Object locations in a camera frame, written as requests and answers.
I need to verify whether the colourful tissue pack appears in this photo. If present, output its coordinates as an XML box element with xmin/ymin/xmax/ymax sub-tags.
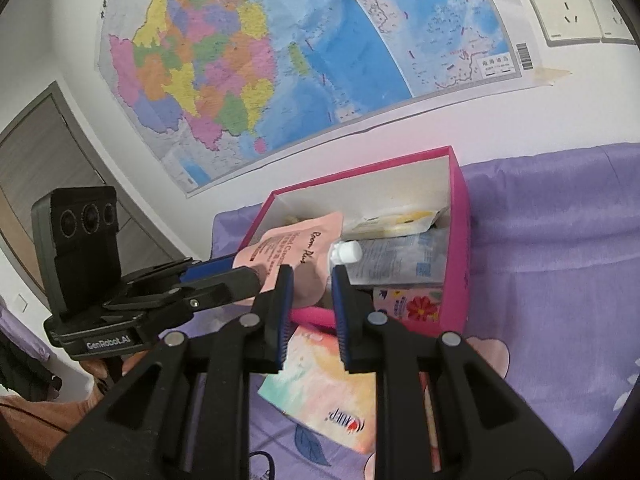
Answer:
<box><xmin>258</xmin><ymin>326</ymin><xmax>375</xmax><ymax>465</ymax></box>

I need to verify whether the white blue printed plastic pouch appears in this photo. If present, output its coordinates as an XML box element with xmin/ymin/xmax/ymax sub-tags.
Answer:
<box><xmin>346</xmin><ymin>228</ymin><xmax>449</xmax><ymax>287</ymax></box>

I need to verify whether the pink spout pouch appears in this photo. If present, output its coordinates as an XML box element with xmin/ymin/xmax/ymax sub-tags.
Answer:
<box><xmin>233</xmin><ymin>212</ymin><xmax>362</xmax><ymax>309</ymax></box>

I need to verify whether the yellow white wipes pack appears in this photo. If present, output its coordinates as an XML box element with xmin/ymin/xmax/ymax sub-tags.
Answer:
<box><xmin>343</xmin><ymin>206</ymin><xmax>449</xmax><ymax>240</ymax></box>

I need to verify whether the pink sleeve forearm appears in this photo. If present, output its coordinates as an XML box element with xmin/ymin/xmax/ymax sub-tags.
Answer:
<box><xmin>1</xmin><ymin>388</ymin><xmax>104</xmax><ymax>466</ymax></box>

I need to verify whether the left hand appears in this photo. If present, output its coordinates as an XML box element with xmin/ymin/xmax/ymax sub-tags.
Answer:
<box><xmin>79</xmin><ymin>350</ymin><xmax>149</xmax><ymax>394</ymax></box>

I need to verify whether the pink cardboard box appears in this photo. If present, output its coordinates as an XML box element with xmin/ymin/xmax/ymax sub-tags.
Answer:
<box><xmin>240</xmin><ymin>146</ymin><xmax>471</xmax><ymax>336</ymax></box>

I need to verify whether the grey door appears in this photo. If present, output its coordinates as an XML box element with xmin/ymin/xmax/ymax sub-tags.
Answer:
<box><xmin>1</xmin><ymin>82</ymin><xmax>184</xmax><ymax>302</ymax></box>

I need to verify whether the purple floral bed sheet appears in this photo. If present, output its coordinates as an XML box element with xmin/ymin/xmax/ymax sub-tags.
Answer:
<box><xmin>169</xmin><ymin>142</ymin><xmax>640</xmax><ymax>480</ymax></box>

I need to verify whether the black cable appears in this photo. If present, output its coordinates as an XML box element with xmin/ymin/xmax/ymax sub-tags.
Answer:
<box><xmin>246</xmin><ymin>450</ymin><xmax>274</xmax><ymax>480</ymax></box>

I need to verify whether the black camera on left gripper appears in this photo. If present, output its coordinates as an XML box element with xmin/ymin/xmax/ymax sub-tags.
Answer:
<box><xmin>32</xmin><ymin>185</ymin><xmax>122</xmax><ymax>321</ymax></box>

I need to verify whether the colourful wall map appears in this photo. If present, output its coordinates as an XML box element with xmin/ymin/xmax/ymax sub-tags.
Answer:
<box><xmin>96</xmin><ymin>0</ymin><xmax>534</xmax><ymax>194</ymax></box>

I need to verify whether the white wall socket panel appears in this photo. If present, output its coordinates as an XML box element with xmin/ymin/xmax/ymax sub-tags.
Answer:
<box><xmin>529</xmin><ymin>0</ymin><xmax>601</xmax><ymax>47</ymax></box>

